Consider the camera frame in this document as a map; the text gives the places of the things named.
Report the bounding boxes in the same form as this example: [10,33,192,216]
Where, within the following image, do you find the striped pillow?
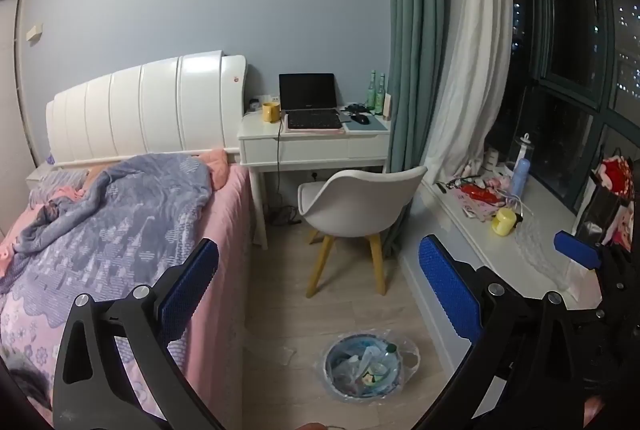
[29,170,91,206]

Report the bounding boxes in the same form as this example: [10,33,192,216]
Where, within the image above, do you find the green curtain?
[382,0,471,261]

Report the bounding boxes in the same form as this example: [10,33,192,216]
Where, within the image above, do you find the white nightstand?
[26,165,56,193]

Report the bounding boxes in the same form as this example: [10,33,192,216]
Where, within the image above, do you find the white chair wooden legs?
[298,166,428,298]

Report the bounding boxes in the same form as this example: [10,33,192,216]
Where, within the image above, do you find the purple grey patterned blanket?
[10,155,215,328]

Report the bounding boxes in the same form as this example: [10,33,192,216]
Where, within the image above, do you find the red patterned bag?
[582,150,636,246]

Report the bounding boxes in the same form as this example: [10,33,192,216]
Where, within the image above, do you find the grey furry plush item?
[7,367,53,411]

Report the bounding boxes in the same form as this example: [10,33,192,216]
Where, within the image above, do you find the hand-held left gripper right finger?
[415,234,601,430]

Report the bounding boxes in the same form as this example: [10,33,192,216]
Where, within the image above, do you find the light blue bottle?
[509,159,531,198]

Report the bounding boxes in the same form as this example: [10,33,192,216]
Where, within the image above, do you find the yellow lidded container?
[491,209,517,236]

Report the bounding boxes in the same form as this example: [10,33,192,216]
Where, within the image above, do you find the red packet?
[460,183,496,203]

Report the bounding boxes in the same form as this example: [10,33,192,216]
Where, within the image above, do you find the round blue trash bin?
[322,334,403,398]

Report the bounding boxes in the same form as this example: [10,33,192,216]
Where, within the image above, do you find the teal mouse pad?
[344,114,390,132]

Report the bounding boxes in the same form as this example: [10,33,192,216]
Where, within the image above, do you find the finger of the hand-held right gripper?
[554,231,608,271]

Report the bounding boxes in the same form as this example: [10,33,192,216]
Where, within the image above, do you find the bed with pink sheet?
[0,150,253,416]

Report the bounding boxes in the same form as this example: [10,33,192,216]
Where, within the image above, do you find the black laptop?
[279,73,346,131]

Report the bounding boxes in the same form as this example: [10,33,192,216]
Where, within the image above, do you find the white desk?
[237,105,392,251]

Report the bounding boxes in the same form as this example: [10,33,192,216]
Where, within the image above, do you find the white wardrobe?
[0,0,26,231]

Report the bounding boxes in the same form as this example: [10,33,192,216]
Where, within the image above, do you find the white curtain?
[425,0,516,186]

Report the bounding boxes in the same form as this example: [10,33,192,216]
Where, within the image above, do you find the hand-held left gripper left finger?
[52,237,226,430]

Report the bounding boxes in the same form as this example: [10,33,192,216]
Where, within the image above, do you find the pink fluffy pillow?
[200,149,231,191]

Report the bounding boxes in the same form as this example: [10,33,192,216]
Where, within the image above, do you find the white panelled headboard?
[46,50,248,168]

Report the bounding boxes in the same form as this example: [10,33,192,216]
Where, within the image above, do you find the dark framed window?
[510,0,640,231]

